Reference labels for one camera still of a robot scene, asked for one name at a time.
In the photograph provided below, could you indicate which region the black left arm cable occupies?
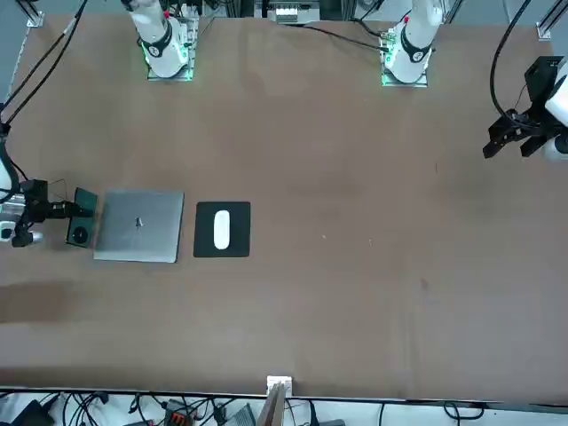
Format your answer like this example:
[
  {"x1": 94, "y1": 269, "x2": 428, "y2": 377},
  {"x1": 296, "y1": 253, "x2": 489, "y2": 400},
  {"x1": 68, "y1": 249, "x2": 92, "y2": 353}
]
[{"x1": 489, "y1": 0, "x2": 533, "y2": 119}]

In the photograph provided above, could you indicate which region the white power block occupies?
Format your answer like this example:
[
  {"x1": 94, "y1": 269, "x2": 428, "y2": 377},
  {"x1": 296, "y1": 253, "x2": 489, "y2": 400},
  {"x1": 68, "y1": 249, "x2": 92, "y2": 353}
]
[{"x1": 274, "y1": 4, "x2": 299, "y2": 24}]

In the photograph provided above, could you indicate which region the black mouse pad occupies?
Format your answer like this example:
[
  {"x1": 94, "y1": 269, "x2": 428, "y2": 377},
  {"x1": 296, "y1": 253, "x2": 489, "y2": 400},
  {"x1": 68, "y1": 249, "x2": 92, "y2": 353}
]
[{"x1": 193, "y1": 201, "x2": 252, "y2": 259}]

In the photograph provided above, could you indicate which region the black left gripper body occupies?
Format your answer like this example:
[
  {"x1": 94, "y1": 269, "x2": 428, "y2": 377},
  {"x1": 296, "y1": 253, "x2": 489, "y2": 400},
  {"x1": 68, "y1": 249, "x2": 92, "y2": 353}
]
[{"x1": 525, "y1": 55, "x2": 563, "y2": 130}]

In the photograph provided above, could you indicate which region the black cable across table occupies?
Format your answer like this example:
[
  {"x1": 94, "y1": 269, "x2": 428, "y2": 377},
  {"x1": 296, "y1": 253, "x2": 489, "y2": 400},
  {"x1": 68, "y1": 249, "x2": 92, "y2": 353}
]
[{"x1": 283, "y1": 21, "x2": 385, "y2": 51}]

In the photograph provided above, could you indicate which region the white table edge bracket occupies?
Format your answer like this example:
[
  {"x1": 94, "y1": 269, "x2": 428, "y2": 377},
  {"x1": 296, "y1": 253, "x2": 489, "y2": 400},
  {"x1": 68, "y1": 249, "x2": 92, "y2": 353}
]
[{"x1": 265, "y1": 375, "x2": 295, "y2": 396}]

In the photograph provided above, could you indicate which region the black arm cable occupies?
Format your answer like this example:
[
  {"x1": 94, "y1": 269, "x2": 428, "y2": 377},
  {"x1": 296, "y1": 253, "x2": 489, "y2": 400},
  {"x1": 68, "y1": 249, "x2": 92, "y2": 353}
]
[
  {"x1": 0, "y1": 26, "x2": 72, "y2": 128},
  {"x1": 489, "y1": 0, "x2": 533, "y2": 119},
  {"x1": 0, "y1": 0, "x2": 89, "y2": 112}
]

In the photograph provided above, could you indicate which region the red and black device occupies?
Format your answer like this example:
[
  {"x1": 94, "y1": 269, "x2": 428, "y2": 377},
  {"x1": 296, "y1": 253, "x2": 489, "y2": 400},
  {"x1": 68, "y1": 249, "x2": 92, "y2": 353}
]
[{"x1": 162, "y1": 400, "x2": 189, "y2": 425}]

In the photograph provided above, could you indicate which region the dark green model phone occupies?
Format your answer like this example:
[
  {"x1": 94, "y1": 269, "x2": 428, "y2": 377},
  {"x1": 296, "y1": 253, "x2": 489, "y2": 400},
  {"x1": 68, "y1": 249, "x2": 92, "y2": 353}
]
[{"x1": 65, "y1": 186, "x2": 99, "y2": 248}]

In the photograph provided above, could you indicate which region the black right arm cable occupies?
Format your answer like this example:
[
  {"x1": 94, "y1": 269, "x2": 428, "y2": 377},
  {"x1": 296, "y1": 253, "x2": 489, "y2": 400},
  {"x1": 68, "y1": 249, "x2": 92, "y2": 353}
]
[
  {"x1": 0, "y1": 26, "x2": 72, "y2": 128},
  {"x1": 0, "y1": 0, "x2": 89, "y2": 112}
]

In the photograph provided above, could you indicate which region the white computer mouse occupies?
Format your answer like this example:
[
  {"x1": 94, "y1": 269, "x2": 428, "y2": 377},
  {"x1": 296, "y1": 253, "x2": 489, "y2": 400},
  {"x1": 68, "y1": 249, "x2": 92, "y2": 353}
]
[{"x1": 213, "y1": 210, "x2": 231, "y2": 250}]

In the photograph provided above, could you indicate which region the camera mounting post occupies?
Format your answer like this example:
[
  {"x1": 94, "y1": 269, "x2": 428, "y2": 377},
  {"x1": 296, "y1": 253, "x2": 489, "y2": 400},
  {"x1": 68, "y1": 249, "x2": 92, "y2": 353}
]
[{"x1": 256, "y1": 383, "x2": 287, "y2": 426}]

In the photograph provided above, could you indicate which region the silver closed laptop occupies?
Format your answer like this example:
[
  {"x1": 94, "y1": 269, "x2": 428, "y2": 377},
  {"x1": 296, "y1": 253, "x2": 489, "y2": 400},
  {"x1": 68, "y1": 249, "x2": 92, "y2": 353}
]
[{"x1": 92, "y1": 189, "x2": 185, "y2": 264}]

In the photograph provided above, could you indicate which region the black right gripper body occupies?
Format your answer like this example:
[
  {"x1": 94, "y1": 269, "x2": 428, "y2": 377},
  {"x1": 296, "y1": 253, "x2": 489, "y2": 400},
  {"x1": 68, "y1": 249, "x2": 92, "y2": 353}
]
[{"x1": 18, "y1": 178, "x2": 51, "y2": 223}]

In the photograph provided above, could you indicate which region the black power adapter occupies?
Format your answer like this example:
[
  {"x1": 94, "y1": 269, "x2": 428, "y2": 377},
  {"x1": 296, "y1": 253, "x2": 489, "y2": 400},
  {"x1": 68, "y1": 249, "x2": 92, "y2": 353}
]
[{"x1": 9, "y1": 398, "x2": 55, "y2": 426}]

